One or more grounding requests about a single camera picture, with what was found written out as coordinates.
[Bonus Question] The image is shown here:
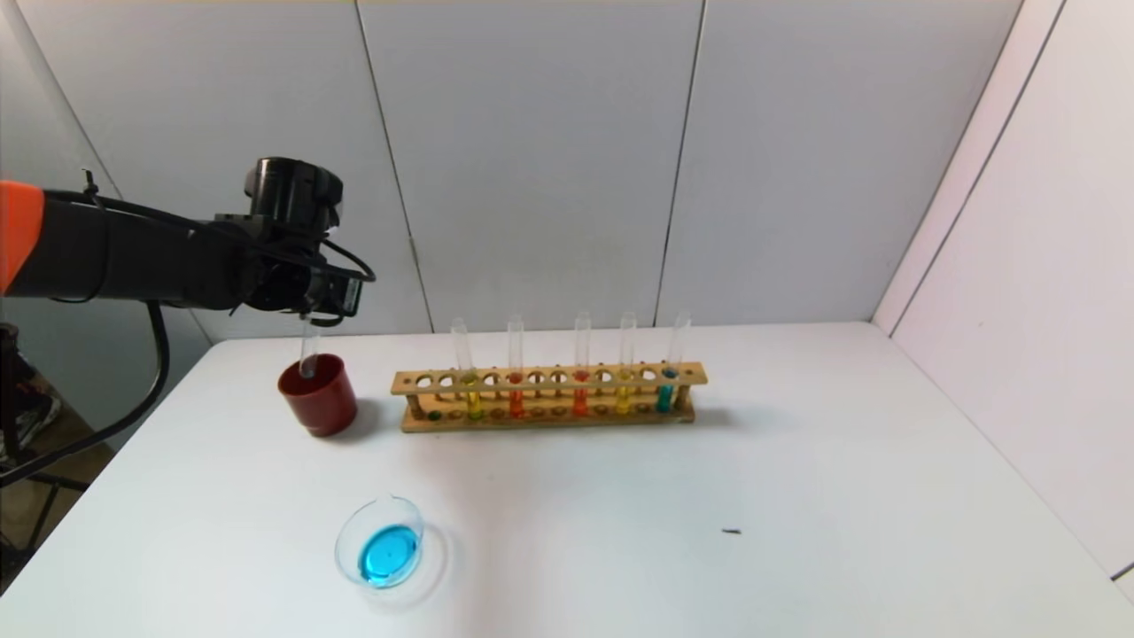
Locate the black metal frame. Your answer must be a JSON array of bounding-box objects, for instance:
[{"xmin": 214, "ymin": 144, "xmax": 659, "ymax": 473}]
[{"xmin": 0, "ymin": 468, "xmax": 91, "ymax": 572}]

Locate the wooden test tube rack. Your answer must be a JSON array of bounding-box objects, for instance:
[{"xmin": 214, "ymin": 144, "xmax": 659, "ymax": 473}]
[{"xmin": 392, "ymin": 362, "xmax": 708, "ymax": 433}]

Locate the test tube with red pigment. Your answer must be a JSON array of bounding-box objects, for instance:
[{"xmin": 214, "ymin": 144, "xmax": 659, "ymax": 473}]
[
  {"xmin": 573, "ymin": 311, "xmax": 592, "ymax": 417},
  {"xmin": 508, "ymin": 314, "xmax": 526, "ymax": 419}
]

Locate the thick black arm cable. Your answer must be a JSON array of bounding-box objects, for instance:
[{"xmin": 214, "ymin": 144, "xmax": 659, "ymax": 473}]
[{"xmin": 0, "ymin": 300, "xmax": 171, "ymax": 490}]

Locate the test tube with yellow pigment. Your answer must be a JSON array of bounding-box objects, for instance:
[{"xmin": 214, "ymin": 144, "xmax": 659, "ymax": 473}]
[
  {"xmin": 451, "ymin": 318, "xmax": 485, "ymax": 421},
  {"xmin": 616, "ymin": 311, "xmax": 636, "ymax": 416}
]

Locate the dark red plastic cup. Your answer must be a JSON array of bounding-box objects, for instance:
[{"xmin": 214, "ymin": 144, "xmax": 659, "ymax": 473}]
[{"xmin": 277, "ymin": 354, "xmax": 360, "ymax": 439}]

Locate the dark background clutter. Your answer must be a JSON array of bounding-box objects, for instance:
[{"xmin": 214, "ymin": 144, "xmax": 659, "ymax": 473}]
[{"xmin": 0, "ymin": 323, "xmax": 65, "ymax": 463}]

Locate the clear glass petri dish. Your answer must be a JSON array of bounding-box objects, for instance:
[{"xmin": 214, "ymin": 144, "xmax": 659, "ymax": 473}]
[{"xmin": 335, "ymin": 494, "xmax": 447, "ymax": 609}]

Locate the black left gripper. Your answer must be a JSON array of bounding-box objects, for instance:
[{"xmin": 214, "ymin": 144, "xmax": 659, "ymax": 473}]
[{"xmin": 299, "ymin": 268, "xmax": 363, "ymax": 321}]

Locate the thin black camera cable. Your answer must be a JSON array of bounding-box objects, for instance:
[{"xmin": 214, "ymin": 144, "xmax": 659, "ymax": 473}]
[{"xmin": 315, "ymin": 232, "xmax": 378, "ymax": 285}]

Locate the test tube with blue pigment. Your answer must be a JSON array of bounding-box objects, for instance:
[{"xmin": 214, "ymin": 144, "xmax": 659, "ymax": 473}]
[
  {"xmin": 656, "ymin": 310, "xmax": 691, "ymax": 414},
  {"xmin": 299, "ymin": 315, "xmax": 322, "ymax": 381}
]

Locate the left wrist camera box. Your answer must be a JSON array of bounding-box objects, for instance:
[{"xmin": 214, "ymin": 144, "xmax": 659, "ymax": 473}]
[{"xmin": 312, "ymin": 268, "xmax": 365, "ymax": 319}]

